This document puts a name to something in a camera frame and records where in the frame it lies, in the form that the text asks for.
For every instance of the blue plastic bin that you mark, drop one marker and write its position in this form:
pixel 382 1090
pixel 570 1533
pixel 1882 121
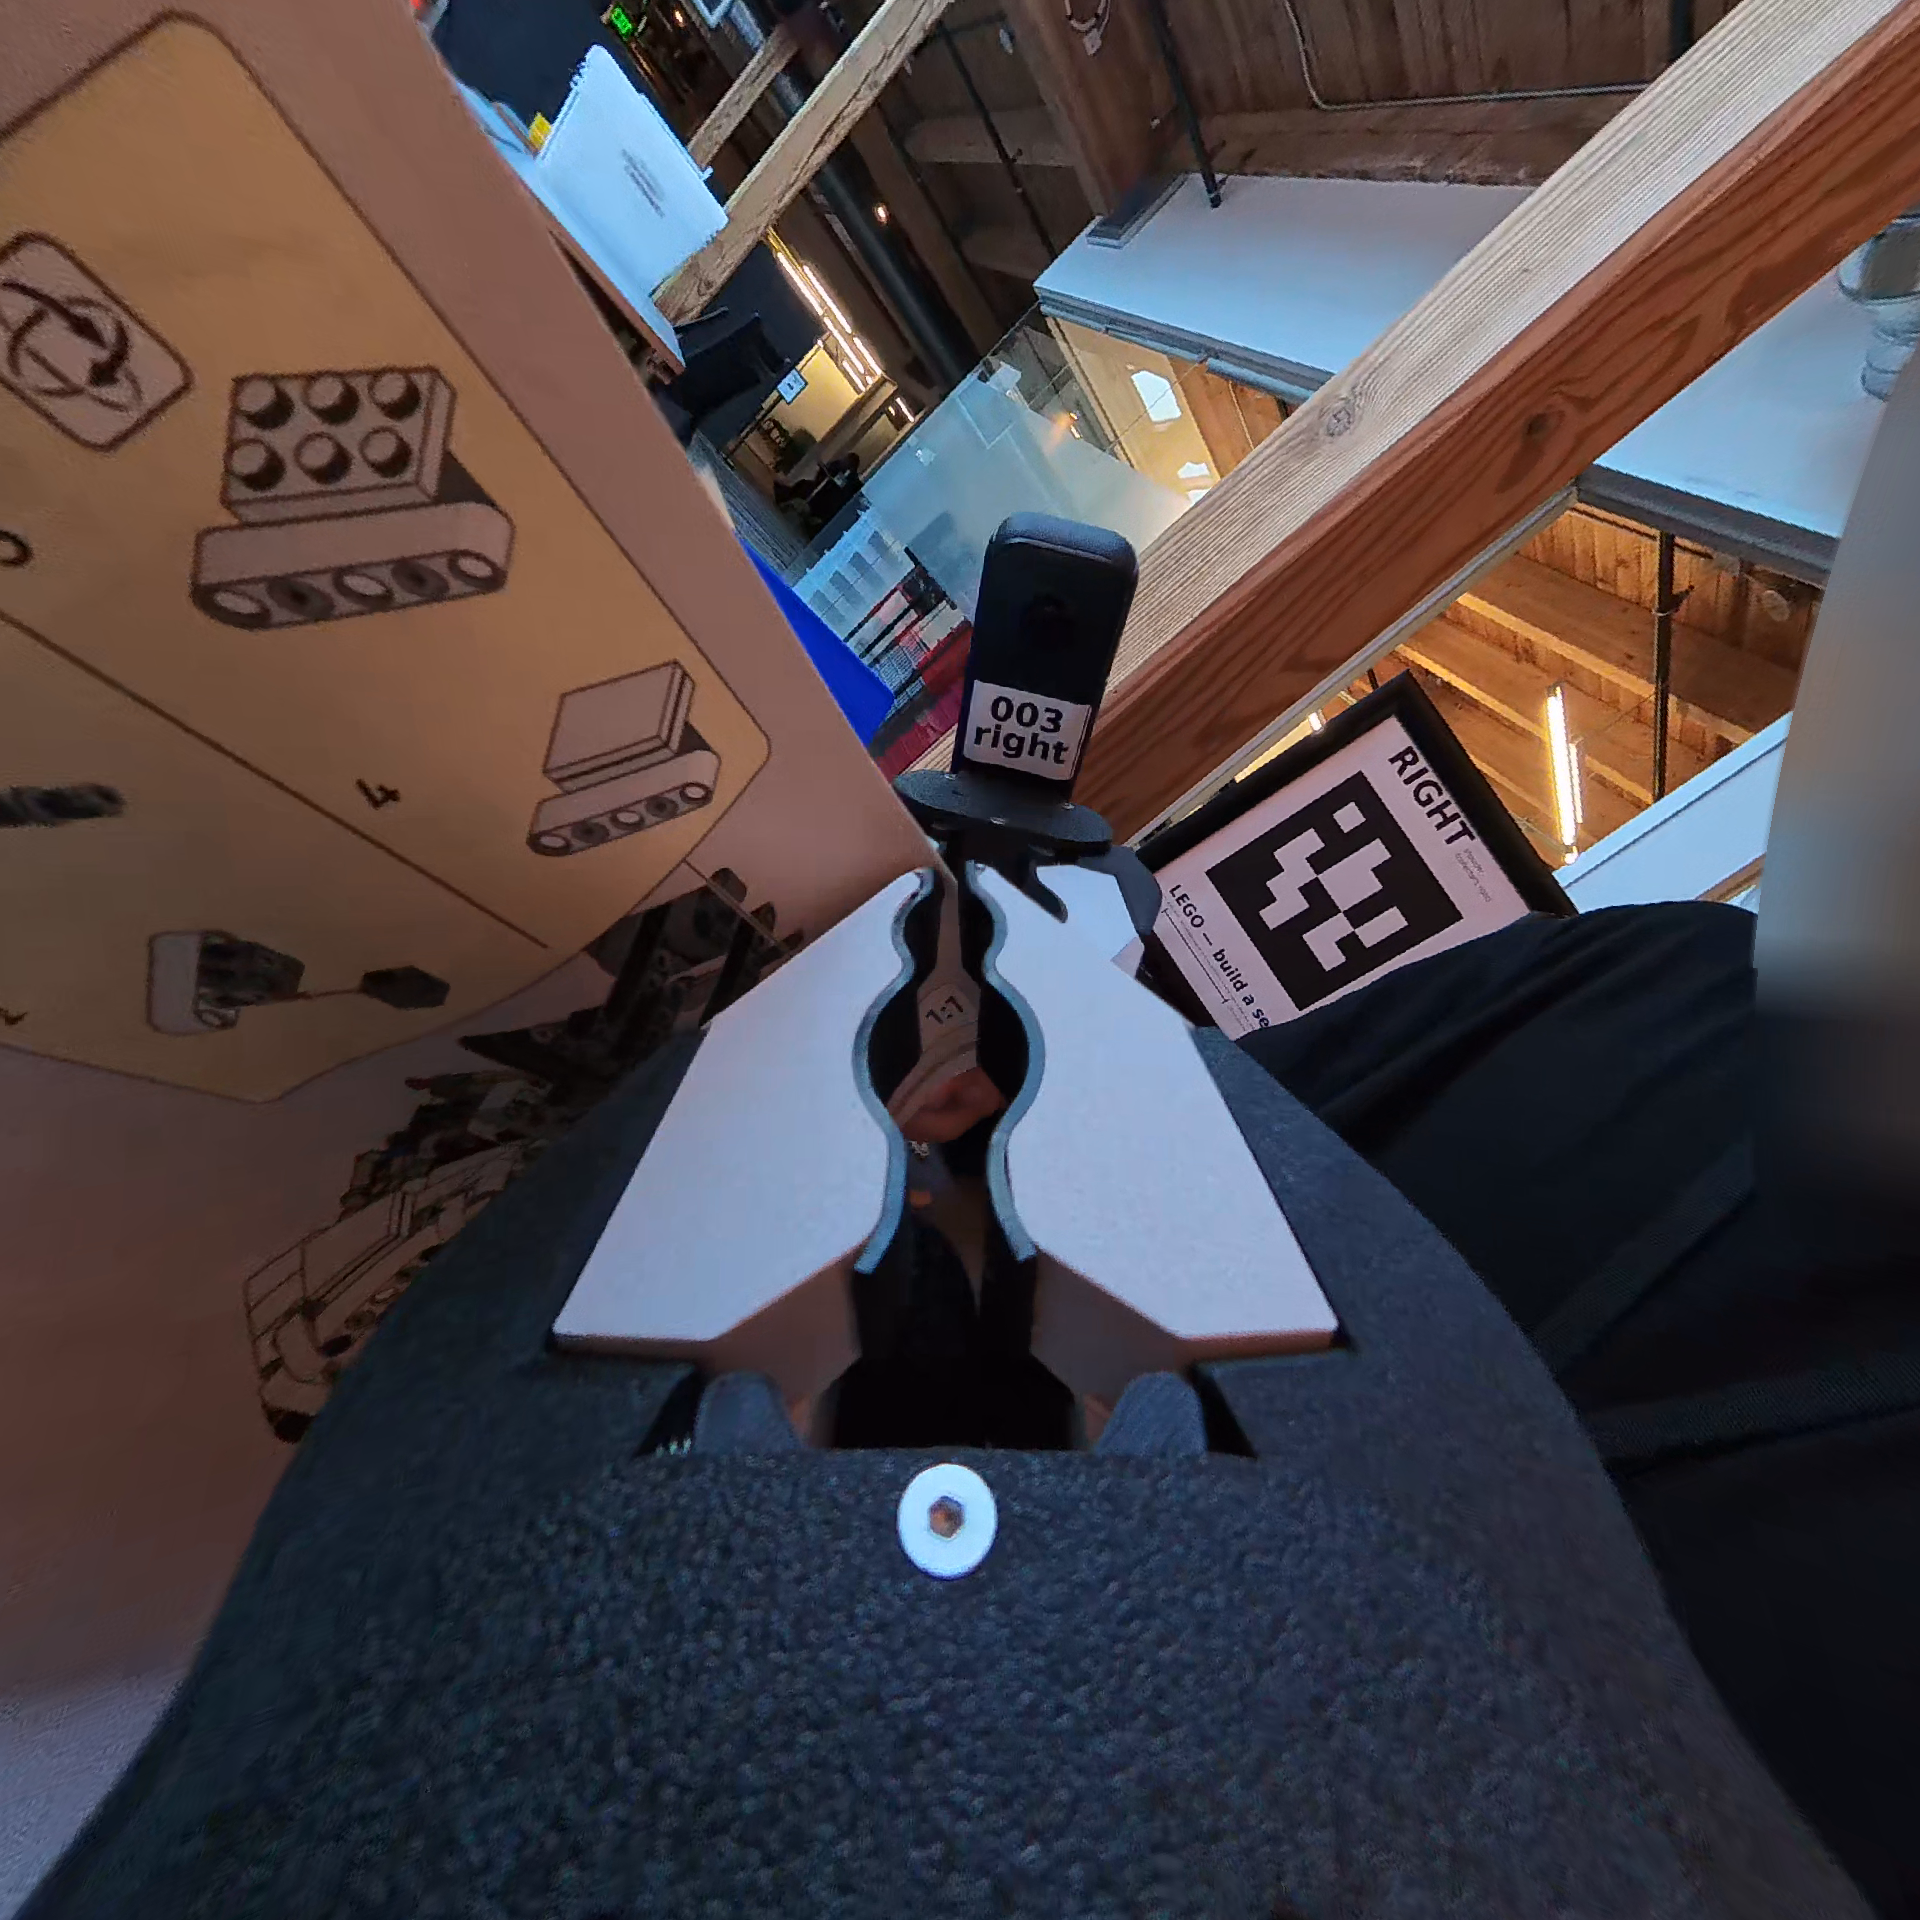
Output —
pixel 825 645

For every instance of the person's black clothing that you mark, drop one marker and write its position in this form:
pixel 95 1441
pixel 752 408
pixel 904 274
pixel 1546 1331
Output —
pixel 1575 1201

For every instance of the lego instruction booklet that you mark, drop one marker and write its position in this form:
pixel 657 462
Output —
pixel 374 750

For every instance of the white curved post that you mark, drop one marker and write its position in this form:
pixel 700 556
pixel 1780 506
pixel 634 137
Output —
pixel 1861 674

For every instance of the black framed tag sign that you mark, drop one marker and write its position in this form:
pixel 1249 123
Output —
pixel 1350 884

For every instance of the silver metal fixture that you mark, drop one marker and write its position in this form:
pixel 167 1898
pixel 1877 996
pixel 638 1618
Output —
pixel 1882 309

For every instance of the person's right hand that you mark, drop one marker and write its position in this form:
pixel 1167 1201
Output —
pixel 944 1113

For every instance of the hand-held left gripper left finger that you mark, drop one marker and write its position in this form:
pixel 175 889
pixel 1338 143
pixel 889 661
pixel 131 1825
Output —
pixel 721 1170

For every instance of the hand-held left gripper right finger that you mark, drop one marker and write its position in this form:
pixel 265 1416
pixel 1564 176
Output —
pixel 1155 1155

